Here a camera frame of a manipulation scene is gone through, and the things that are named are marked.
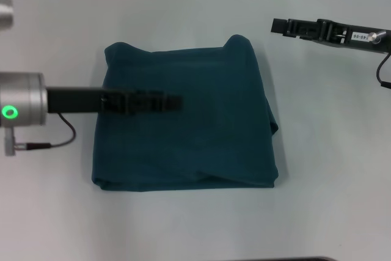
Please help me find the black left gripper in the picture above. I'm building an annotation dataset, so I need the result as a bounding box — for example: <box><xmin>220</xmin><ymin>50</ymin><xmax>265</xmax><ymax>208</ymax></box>
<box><xmin>45</xmin><ymin>86</ymin><xmax>184</xmax><ymax>116</ymax></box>

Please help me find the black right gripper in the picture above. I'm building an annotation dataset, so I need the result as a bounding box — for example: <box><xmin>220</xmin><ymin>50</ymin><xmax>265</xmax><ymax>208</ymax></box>
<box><xmin>270</xmin><ymin>18</ymin><xmax>391</xmax><ymax>54</ymax></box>

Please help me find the teal FREE print T-shirt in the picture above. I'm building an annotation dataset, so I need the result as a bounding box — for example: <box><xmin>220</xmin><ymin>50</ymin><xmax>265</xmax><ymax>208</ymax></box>
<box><xmin>91</xmin><ymin>34</ymin><xmax>280</xmax><ymax>192</ymax></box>

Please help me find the right wrist cable with plug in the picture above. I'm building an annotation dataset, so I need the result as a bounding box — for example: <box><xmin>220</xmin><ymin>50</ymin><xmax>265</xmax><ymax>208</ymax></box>
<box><xmin>367</xmin><ymin>30</ymin><xmax>391</xmax><ymax>89</ymax></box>

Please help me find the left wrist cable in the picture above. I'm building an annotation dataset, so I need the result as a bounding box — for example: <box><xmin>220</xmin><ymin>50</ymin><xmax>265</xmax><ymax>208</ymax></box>
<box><xmin>4</xmin><ymin>112</ymin><xmax>77</xmax><ymax>156</ymax></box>

